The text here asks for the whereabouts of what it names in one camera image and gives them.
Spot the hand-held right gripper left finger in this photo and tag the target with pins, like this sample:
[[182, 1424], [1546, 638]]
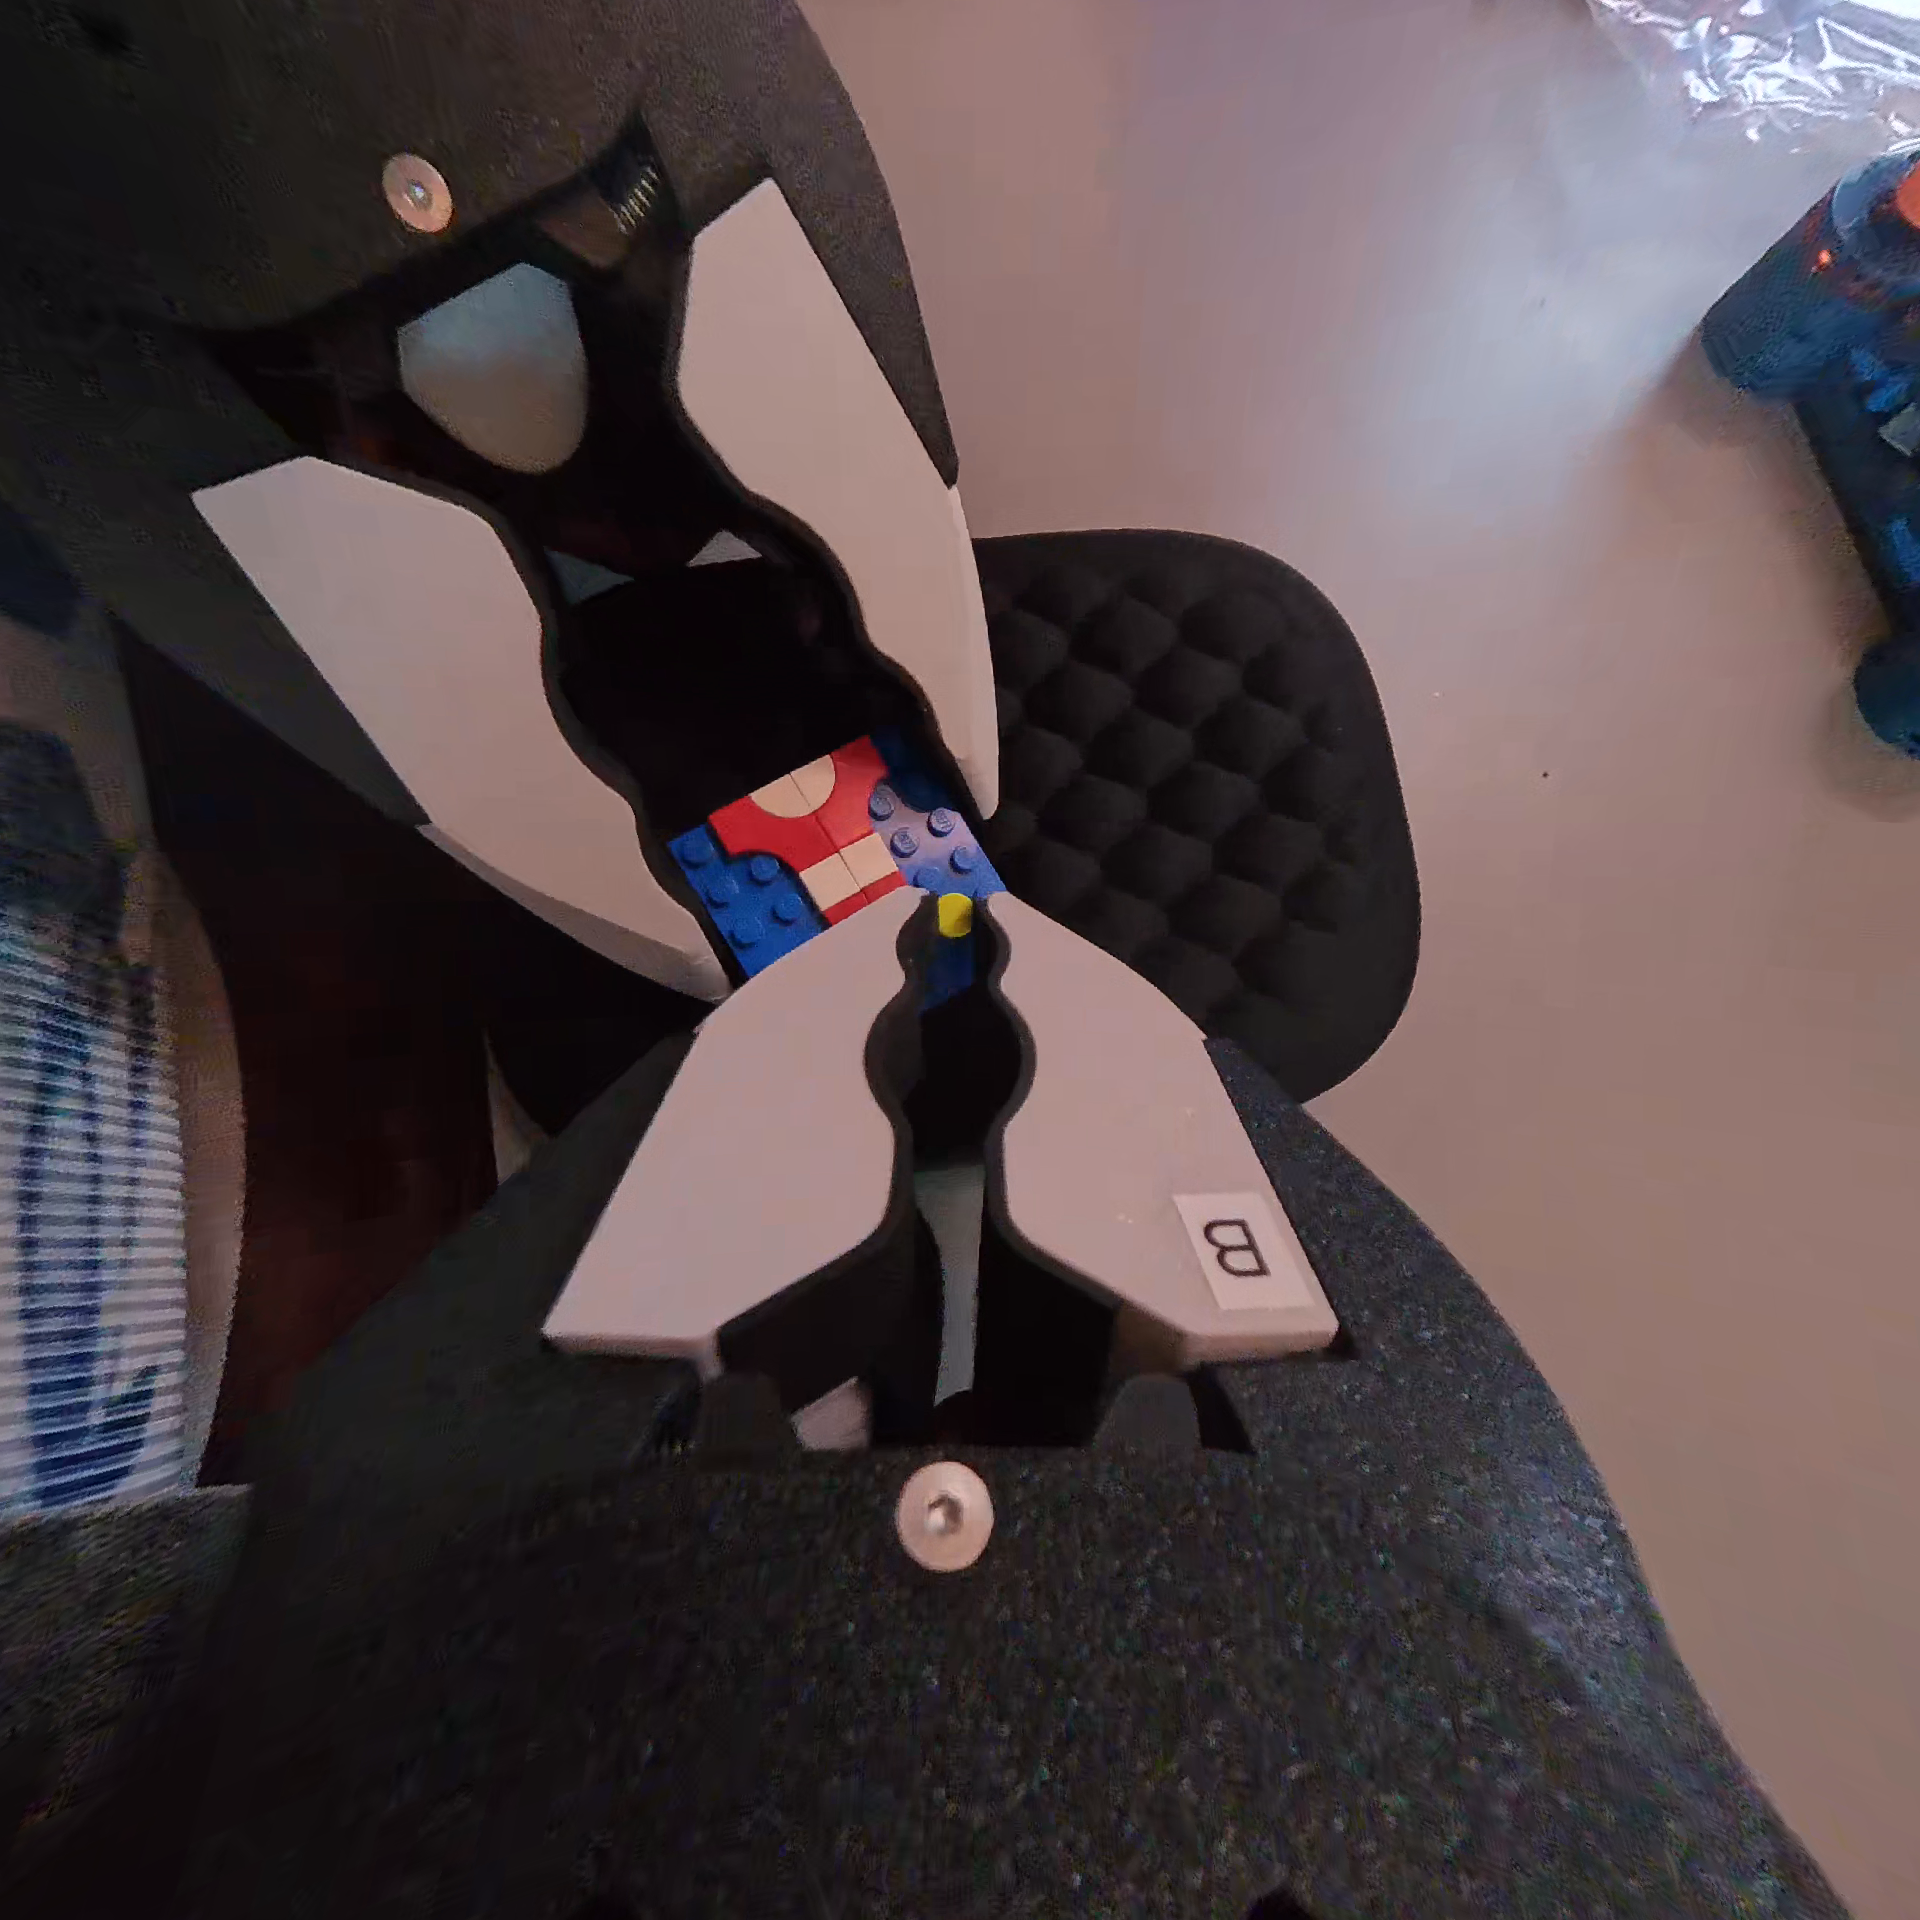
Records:
[[734, 1185]]

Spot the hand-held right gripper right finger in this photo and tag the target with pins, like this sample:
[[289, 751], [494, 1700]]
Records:
[[1141, 1141]]

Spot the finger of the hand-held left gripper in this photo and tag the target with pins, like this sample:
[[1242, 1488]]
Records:
[[811, 404], [421, 644]]

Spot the blue toy plate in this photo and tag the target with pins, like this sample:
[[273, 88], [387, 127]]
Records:
[[734, 915]]

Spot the red white toy tiles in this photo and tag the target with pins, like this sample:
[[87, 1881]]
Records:
[[780, 824]]

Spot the black foam-lined case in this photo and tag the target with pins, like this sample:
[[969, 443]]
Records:
[[1200, 780]]

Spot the toy handheld game console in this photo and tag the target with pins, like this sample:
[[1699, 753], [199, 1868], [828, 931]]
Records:
[[1831, 421]]

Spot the clear plastic bag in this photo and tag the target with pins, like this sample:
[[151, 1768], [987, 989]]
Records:
[[1771, 60]]

